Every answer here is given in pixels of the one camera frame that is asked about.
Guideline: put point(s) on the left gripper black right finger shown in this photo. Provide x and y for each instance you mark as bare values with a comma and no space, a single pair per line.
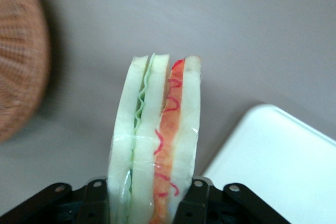
223,208

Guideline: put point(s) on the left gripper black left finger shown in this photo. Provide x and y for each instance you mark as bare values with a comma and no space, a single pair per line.
57,205

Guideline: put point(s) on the triangle sandwich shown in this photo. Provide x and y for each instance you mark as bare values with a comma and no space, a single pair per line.
147,129

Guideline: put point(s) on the cream plastic tray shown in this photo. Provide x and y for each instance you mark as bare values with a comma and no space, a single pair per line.
275,161

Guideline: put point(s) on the brown wicker basket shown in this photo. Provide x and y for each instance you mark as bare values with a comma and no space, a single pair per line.
21,51

